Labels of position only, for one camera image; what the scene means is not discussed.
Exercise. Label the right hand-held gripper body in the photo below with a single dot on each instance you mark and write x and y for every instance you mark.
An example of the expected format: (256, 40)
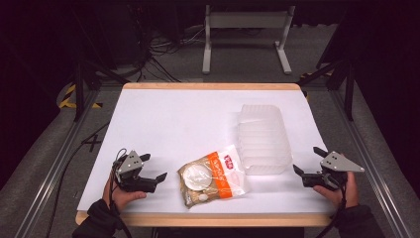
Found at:
(336, 163)

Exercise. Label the aluminium frame rail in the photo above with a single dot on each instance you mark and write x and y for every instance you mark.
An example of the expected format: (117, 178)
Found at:
(49, 178)
(373, 172)

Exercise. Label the white metal stand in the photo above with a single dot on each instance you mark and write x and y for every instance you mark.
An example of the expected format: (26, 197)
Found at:
(247, 20)

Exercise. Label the yellow black hazard tape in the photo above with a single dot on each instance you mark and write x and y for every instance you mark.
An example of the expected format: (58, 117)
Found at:
(67, 95)

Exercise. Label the black tripod stand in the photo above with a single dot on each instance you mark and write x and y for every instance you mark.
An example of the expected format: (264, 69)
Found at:
(78, 89)
(348, 92)

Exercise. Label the orange and clear snack packet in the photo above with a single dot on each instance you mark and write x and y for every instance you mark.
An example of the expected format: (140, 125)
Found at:
(214, 178)

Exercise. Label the translucent plastic container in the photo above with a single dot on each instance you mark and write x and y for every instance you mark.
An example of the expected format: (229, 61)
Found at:
(264, 139)

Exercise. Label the person's left hand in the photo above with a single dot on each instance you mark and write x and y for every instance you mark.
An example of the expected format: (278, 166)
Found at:
(124, 197)

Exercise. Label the person's right hand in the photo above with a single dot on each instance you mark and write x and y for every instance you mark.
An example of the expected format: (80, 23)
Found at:
(340, 195)

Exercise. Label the white table sheet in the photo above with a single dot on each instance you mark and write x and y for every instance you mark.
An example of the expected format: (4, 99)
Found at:
(181, 125)

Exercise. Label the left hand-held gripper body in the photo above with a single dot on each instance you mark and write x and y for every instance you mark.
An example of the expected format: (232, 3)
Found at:
(130, 163)

